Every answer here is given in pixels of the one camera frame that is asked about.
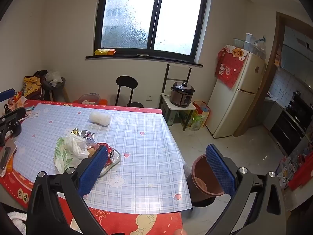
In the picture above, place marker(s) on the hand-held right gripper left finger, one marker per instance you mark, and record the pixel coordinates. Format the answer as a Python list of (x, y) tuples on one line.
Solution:
[(94, 169)]

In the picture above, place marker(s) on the yellow pink shopping bag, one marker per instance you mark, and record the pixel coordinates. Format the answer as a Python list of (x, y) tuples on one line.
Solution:
[(204, 109)]

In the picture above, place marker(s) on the black kitchen oven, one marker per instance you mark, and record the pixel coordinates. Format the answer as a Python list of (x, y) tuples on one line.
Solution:
[(291, 124)]

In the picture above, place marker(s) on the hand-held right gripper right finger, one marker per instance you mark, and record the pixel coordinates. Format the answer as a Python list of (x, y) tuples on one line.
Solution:
[(220, 169)]

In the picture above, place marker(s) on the dark rice cooker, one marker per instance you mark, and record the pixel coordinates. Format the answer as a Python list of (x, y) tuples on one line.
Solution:
[(182, 94)]

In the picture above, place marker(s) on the dark round stool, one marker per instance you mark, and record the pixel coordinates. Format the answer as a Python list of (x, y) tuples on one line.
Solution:
[(57, 88)]

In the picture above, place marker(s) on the dark flat box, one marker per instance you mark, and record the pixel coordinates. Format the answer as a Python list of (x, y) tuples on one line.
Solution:
[(7, 154)]

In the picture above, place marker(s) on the crushed silver can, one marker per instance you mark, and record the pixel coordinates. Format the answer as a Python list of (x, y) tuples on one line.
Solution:
[(85, 133)]

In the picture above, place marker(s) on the black window sill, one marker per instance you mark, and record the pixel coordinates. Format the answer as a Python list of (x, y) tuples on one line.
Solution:
[(171, 61)]

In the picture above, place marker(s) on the colourful snack packets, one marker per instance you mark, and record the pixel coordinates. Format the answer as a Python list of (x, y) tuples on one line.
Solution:
[(19, 100)]

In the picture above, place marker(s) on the pink white paper items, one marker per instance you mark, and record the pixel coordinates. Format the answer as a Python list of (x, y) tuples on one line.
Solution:
[(33, 111)]

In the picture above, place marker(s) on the orange door decoration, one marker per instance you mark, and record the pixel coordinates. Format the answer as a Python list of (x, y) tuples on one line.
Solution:
[(278, 58)]

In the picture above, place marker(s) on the white foam roll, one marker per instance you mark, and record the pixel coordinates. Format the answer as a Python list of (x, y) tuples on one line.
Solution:
[(99, 119)]

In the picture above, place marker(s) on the black framed window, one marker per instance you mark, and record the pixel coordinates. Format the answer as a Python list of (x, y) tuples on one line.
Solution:
[(127, 17)]

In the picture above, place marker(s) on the yellow snack packet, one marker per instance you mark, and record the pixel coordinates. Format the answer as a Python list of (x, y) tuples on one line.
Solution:
[(105, 52)]

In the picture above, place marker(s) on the red plastic crate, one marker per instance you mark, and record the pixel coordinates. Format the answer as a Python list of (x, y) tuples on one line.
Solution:
[(302, 173)]

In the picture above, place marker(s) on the white wall socket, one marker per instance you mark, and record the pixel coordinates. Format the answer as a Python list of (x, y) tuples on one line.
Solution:
[(148, 98)]

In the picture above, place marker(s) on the white capped jar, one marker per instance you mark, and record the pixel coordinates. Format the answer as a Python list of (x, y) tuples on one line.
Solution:
[(249, 39)]

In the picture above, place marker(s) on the clear lidded box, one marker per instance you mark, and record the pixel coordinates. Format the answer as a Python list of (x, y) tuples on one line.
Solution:
[(240, 42)]

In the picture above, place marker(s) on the dark bag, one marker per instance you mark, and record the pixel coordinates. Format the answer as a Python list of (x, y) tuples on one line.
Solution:
[(40, 74)]

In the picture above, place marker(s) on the black round-back chair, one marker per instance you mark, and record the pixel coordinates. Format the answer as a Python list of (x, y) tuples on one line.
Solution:
[(126, 82)]

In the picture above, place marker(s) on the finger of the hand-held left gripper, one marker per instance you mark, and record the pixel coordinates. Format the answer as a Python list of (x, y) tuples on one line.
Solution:
[(14, 113), (7, 94)]

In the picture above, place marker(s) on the white green plastic bag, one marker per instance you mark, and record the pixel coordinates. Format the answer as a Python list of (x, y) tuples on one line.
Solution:
[(71, 149)]

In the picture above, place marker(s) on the pink clear bowl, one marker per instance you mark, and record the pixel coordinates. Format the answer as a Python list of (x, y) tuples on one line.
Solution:
[(89, 98)]

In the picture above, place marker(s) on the crushed red can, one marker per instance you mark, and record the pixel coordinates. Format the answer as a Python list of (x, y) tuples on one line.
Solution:
[(111, 155)]

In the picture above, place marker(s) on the blue plaid table cover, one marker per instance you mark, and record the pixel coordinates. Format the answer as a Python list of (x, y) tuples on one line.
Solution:
[(141, 166)]

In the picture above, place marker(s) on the brown fridge magnet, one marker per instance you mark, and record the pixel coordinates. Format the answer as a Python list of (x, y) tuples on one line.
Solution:
[(256, 69)]

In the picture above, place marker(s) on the small silver disc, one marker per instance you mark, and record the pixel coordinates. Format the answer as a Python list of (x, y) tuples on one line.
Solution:
[(143, 54)]

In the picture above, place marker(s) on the orange stool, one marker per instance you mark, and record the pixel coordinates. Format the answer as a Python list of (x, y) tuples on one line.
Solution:
[(104, 101)]

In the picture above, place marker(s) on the yellow printed bag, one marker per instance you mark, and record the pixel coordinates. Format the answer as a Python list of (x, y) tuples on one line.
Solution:
[(31, 84)]

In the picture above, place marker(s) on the cream refrigerator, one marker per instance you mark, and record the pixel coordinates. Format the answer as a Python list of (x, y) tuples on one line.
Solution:
[(234, 107)]

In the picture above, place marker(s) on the silver foil tray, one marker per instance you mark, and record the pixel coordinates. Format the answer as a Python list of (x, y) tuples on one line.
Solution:
[(117, 158)]

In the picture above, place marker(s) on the wooden door frame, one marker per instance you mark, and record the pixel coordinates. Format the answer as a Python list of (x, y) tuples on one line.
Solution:
[(271, 78)]

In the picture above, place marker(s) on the crumpled clear plastic bag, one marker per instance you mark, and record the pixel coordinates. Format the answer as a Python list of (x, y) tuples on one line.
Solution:
[(52, 76)]

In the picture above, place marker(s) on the red printed cloth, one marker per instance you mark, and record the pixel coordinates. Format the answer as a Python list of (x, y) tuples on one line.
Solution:
[(228, 66)]

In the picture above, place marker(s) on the black round figurine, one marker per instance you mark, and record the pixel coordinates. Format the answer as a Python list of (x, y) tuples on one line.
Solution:
[(16, 129)]

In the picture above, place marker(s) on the brown trash bin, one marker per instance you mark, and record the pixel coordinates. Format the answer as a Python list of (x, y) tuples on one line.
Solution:
[(200, 169)]

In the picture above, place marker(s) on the white plastic stool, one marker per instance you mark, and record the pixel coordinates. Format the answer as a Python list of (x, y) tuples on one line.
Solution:
[(168, 101)]

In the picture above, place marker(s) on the white fleece garment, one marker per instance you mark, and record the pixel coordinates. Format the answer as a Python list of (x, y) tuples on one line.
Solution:
[(17, 219)]

